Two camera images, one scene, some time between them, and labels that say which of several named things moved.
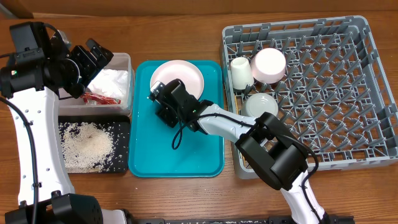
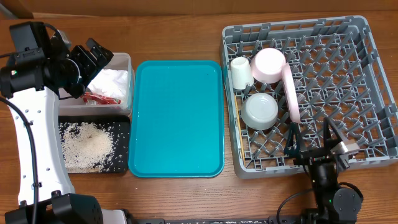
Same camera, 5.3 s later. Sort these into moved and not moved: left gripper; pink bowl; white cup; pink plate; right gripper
Moved: pink plate; right gripper
Not moved: white cup; left gripper; pink bowl
